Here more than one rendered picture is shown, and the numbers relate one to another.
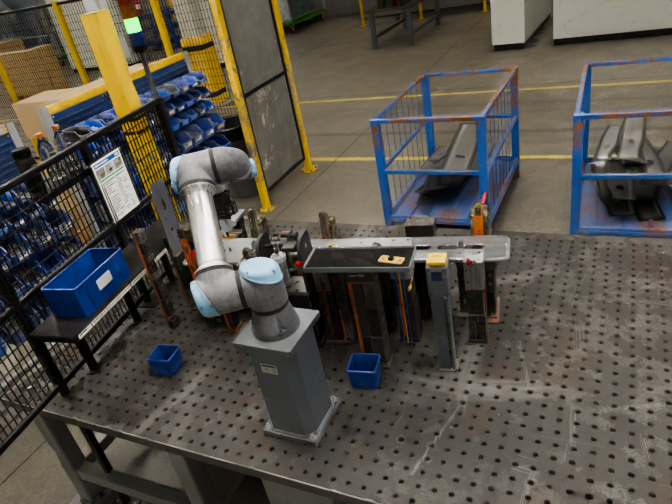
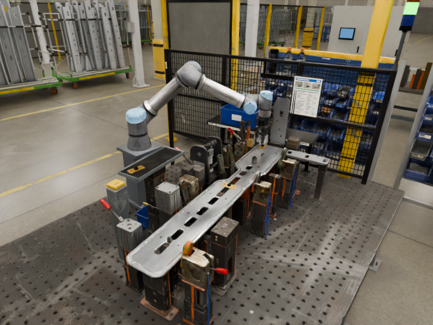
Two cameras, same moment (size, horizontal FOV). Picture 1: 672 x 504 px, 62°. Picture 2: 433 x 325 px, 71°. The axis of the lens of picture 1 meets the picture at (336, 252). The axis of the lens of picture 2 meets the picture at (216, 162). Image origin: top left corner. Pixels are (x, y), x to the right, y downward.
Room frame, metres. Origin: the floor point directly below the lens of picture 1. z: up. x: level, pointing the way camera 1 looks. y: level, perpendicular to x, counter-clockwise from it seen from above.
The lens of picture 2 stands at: (2.19, -1.43, 1.88)
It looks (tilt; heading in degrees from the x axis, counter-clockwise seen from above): 27 degrees down; 99
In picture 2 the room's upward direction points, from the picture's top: 1 degrees clockwise
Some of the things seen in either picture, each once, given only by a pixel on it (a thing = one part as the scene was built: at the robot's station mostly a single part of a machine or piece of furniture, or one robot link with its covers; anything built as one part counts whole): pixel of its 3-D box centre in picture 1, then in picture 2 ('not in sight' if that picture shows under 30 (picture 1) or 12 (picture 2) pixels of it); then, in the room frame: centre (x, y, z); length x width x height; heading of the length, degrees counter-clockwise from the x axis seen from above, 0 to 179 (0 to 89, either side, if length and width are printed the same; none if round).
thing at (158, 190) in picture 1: (168, 217); (279, 121); (2.32, 0.69, 1.17); 0.12 x 0.01 x 0.34; 159
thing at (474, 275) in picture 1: (476, 297); (133, 256); (1.67, -0.47, 0.88); 0.11 x 0.10 x 0.36; 159
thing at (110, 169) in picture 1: (115, 185); (305, 96); (2.50, 0.93, 1.30); 0.23 x 0.02 x 0.31; 159
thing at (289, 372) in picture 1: (290, 374); (142, 173); (1.44, 0.23, 0.90); 0.21 x 0.21 x 0.40; 60
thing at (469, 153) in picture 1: (453, 150); not in sight; (4.16, -1.07, 0.47); 1.20 x 0.80 x 0.95; 149
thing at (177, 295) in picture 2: (463, 280); (171, 267); (1.85, -0.47, 0.84); 0.11 x 0.06 x 0.29; 159
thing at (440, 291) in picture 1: (442, 316); (122, 224); (1.55, -0.31, 0.92); 0.08 x 0.08 x 0.44; 69
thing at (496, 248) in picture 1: (335, 248); (228, 188); (2.04, 0.00, 1.00); 1.38 x 0.22 x 0.02; 69
